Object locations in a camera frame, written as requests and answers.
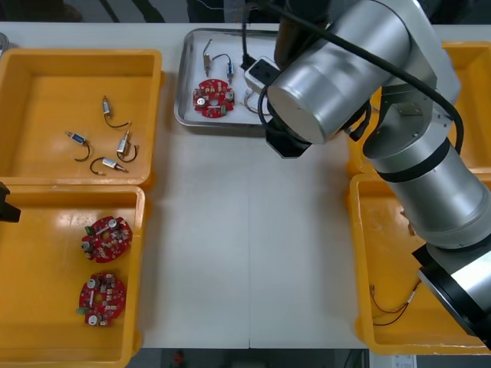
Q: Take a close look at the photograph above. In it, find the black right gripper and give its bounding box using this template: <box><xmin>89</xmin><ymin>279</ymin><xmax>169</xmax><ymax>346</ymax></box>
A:
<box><xmin>264</xmin><ymin>123</ymin><xmax>311</xmax><ymax>159</ymax></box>

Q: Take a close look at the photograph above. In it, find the steel tray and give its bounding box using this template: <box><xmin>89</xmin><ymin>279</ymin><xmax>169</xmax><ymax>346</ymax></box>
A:
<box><xmin>173</xmin><ymin>27</ymin><xmax>283</xmax><ymax>137</ymax></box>

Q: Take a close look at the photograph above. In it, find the yellow-orange plastic bin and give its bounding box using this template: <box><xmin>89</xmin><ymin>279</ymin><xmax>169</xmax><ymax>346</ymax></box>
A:
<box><xmin>0</xmin><ymin>185</ymin><xmax>147</xmax><ymax>364</ymax></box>
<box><xmin>346</xmin><ymin>41</ymin><xmax>491</xmax><ymax>176</ymax></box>
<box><xmin>348</xmin><ymin>174</ymin><xmax>491</xmax><ymax>357</ymax></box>
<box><xmin>0</xmin><ymin>48</ymin><xmax>163</xmax><ymax>186</ymax></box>

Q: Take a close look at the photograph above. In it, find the round red circuit board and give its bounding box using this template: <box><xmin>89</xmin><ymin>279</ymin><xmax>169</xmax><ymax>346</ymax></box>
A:
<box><xmin>192</xmin><ymin>77</ymin><xmax>236</xmax><ymax>120</ymax></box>
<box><xmin>79</xmin><ymin>215</ymin><xmax>133</xmax><ymax>265</ymax></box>
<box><xmin>75</xmin><ymin>271</ymin><xmax>127</xmax><ymax>327</ymax></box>

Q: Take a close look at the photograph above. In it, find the brass solenoid with grey cable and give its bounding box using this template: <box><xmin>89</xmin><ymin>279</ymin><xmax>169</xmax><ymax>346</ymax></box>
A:
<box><xmin>202</xmin><ymin>38</ymin><xmax>215</xmax><ymax>78</ymax></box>

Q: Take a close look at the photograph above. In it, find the blue label solenoid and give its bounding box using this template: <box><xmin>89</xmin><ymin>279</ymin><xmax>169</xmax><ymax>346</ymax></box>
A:
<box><xmin>211</xmin><ymin>53</ymin><xmax>236</xmax><ymax>85</ymax></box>
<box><xmin>64</xmin><ymin>130</ymin><xmax>91</xmax><ymax>163</ymax></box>

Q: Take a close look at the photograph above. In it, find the metal solenoid with black cable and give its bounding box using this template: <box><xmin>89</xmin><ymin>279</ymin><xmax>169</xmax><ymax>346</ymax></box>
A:
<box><xmin>89</xmin><ymin>156</ymin><xmax>129</xmax><ymax>176</ymax></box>
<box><xmin>116</xmin><ymin>130</ymin><xmax>140</xmax><ymax>163</ymax></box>
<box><xmin>100</xmin><ymin>94</ymin><xmax>132</xmax><ymax>129</ymax></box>

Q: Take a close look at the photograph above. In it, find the thin multicolour wire harness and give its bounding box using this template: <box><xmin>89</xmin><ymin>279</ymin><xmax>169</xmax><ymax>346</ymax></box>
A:
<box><xmin>240</xmin><ymin>90</ymin><xmax>266</xmax><ymax>114</ymax></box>

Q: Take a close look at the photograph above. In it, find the white sheet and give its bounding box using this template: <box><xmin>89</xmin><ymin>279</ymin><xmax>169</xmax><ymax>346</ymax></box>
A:
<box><xmin>186</xmin><ymin>31</ymin><xmax>282</xmax><ymax>126</ymax></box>

